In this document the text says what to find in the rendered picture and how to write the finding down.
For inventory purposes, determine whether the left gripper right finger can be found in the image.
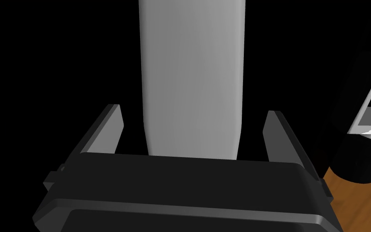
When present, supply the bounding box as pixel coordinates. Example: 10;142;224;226
262;110;311;169

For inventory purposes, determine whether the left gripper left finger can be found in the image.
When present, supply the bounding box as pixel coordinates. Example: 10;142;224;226
72;104;125;155

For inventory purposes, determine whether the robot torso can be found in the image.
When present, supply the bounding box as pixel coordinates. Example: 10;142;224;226
138;0;246;161

